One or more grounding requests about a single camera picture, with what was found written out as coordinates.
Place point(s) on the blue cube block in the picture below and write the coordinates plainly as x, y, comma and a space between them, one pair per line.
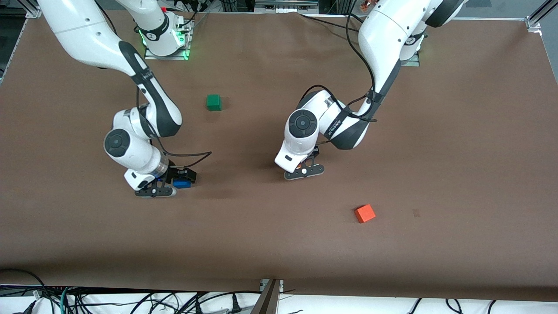
182, 184

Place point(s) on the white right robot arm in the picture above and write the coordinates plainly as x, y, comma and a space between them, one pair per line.
87, 35

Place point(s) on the orange cube block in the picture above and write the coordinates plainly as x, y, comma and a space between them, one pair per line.
365, 213

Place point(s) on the green cube block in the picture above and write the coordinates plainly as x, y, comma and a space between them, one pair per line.
213, 103

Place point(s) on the brown table cover sheet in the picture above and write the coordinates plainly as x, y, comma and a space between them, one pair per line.
261, 240

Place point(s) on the black power plug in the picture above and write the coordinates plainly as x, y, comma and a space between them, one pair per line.
198, 308
236, 306

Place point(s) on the grey power strip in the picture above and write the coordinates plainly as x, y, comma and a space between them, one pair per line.
283, 6

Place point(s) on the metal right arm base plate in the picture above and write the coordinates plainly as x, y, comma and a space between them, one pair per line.
152, 56

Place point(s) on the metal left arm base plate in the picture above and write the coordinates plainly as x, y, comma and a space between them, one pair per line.
412, 63

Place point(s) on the dark table support post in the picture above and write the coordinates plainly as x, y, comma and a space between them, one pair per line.
267, 301

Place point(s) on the aluminium frame profile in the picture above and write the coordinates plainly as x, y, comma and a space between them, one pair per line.
538, 17
34, 8

